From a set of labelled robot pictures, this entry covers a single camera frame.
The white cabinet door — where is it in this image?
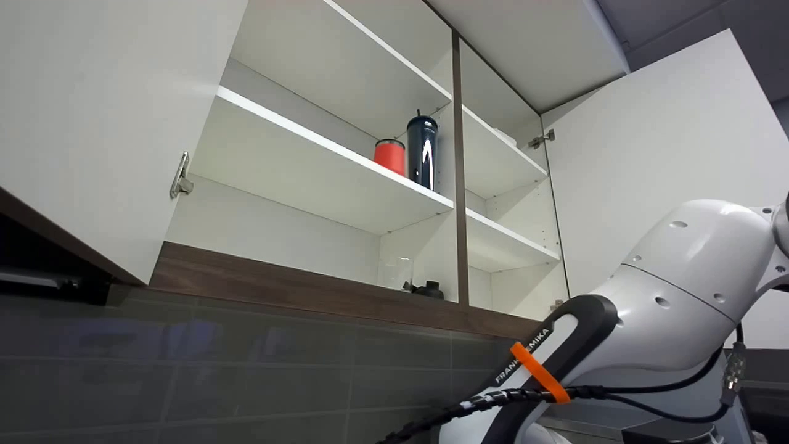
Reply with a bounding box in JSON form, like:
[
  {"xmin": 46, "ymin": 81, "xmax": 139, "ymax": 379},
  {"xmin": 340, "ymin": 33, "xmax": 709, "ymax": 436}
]
[
  {"xmin": 540, "ymin": 27, "xmax": 789, "ymax": 351},
  {"xmin": 0, "ymin": 0, "xmax": 253, "ymax": 286}
]

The orange strap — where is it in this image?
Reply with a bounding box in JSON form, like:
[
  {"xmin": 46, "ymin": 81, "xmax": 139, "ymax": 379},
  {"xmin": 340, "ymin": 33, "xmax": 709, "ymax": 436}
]
[{"xmin": 508, "ymin": 341, "xmax": 574, "ymax": 407}]

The small black object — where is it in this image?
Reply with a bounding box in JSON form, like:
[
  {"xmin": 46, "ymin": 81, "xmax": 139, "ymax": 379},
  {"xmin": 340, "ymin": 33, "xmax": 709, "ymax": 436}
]
[{"xmin": 401, "ymin": 278, "xmax": 450, "ymax": 303}]

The metal cabinet hinge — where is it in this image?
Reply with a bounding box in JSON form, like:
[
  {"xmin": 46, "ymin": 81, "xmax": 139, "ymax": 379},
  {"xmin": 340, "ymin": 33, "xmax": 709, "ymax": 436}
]
[
  {"xmin": 526, "ymin": 125, "xmax": 558, "ymax": 154},
  {"xmin": 169, "ymin": 154, "xmax": 198, "ymax": 203}
]

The red cup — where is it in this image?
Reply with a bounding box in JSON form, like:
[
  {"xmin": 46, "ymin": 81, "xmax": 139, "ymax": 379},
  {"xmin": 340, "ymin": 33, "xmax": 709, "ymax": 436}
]
[{"xmin": 373, "ymin": 135, "xmax": 410, "ymax": 181}]

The brown wooden cabinet trim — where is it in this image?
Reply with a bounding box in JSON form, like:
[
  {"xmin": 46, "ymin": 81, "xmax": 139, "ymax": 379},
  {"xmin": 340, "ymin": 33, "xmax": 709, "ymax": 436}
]
[{"xmin": 0, "ymin": 185, "xmax": 539, "ymax": 344}]

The under-cabinet light fixture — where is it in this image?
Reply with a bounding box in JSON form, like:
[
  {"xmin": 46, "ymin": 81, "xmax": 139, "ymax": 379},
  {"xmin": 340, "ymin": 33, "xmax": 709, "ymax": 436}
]
[{"xmin": 0, "ymin": 267, "xmax": 87, "ymax": 294}]

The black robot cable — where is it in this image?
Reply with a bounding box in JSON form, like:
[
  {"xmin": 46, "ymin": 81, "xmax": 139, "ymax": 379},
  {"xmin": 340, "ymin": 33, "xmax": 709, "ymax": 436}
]
[{"xmin": 376, "ymin": 324, "xmax": 748, "ymax": 444}]

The dark blue bottle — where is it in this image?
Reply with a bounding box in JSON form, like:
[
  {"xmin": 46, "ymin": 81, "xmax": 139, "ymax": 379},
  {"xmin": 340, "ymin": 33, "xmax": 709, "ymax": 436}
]
[{"xmin": 405, "ymin": 108, "xmax": 442, "ymax": 193}]

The white open wall cabinet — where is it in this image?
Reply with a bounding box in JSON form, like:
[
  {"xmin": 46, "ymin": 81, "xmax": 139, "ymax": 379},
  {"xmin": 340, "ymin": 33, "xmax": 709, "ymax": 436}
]
[{"xmin": 164, "ymin": 0, "xmax": 631, "ymax": 324}]

